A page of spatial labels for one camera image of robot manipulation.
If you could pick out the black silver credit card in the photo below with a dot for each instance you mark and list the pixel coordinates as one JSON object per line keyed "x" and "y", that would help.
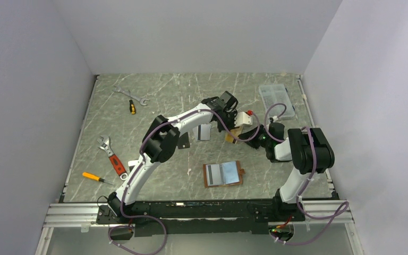
{"x": 132, "y": 163}

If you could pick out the black card with chip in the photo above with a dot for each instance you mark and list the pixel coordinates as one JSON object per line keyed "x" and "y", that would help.
{"x": 183, "y": 142}

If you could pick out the orange credit card stack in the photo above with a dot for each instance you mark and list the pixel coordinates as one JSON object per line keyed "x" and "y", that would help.
{"x": 233, "y": 133}

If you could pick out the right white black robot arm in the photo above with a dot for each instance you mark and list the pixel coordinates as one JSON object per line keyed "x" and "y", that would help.
{"x": 308, "y": 150}

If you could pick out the orange handled screwdriver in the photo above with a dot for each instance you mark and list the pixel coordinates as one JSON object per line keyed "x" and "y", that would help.
{"x": 95, "y": 178}

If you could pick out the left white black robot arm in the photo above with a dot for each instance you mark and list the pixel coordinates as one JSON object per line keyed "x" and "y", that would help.
{"x": 161, "y": 140}

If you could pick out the red handled adjustable wrench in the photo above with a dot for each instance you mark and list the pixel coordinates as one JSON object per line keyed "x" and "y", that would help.
{"x": 105, "y": 145}

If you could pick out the aluminium rail frame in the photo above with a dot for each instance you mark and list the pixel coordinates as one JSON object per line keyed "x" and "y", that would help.
{"x": 84, "y": 216}

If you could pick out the silver striped credit card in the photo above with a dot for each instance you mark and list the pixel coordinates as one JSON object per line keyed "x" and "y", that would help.
{"x": 202, "y": 132}

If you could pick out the yellow black screwdriver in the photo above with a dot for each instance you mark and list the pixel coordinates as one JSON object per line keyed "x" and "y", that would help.
{"x": 132, "y": 107}

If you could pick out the clear plastic organizer box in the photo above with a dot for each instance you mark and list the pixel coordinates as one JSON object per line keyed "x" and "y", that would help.
{"x": 276, "y": 93}

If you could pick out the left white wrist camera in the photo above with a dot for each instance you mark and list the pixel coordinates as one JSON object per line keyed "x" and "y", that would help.
{"x": 243, "y": 119}

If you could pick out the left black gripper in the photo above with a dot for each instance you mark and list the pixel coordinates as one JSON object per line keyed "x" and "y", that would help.
{"x": 232, "y": 126}

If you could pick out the brown leather card holder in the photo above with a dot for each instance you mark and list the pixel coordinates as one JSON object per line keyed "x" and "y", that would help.
{"x": 233, "y": 174}

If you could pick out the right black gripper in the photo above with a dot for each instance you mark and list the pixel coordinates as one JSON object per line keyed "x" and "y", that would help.
{"x": 249, "y": 135}

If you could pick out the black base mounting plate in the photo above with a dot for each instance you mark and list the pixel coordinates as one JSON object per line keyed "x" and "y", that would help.
{"x": 254, "y": 216}

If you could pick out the silver open-end wrench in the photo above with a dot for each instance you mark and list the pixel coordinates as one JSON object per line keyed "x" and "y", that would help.
{"x": 142, "y": 100}

